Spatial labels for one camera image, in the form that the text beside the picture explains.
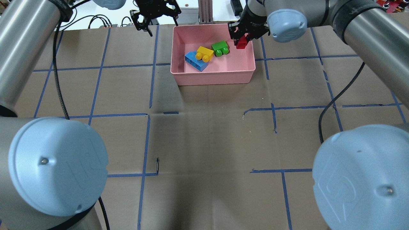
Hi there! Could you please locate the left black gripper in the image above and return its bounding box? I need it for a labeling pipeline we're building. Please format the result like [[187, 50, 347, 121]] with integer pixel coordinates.
[[129, 0, 181, 37]]

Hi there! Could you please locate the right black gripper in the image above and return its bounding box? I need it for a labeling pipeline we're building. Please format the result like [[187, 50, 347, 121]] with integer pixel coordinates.
[[228, 3, 270, 42]]

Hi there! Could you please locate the red toy block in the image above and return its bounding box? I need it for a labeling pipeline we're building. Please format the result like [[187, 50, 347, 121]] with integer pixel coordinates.
[[234, 35, 249, 50]]

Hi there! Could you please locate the green toy block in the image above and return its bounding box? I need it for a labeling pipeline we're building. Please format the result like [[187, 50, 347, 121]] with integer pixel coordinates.
[[211, 40, 230, 57]]

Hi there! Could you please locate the yellow toy block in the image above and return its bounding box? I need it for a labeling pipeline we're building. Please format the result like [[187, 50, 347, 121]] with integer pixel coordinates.
[[195, 46, 214, 63]]

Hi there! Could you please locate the blue toy block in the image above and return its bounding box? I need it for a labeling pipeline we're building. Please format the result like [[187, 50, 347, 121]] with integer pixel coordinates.
[[184, 51, 208, 72]]

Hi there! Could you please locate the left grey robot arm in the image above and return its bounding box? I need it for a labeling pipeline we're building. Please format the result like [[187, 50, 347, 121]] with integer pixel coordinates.
[[1, 0, 108, 230]]

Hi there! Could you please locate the pink plastic box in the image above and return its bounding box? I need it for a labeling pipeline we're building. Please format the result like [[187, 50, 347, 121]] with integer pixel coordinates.
[[170, 23, 256, 86]]

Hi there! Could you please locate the aluminium frame post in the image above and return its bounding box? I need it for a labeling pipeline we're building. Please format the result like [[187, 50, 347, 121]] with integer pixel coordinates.
[[198, 0, 214, 25]]

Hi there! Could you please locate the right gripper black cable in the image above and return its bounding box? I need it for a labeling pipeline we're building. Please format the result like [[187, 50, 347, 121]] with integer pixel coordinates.
[[318, 61, 366, 145]]

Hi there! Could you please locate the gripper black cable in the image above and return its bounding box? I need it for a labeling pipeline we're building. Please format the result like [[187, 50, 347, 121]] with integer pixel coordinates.
[[52, 0, 93, 120], [318, 61, 366, 145]]

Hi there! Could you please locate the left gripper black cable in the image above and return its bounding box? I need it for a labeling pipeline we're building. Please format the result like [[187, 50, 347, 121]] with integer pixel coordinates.
[[52, 0, 93, 120]]

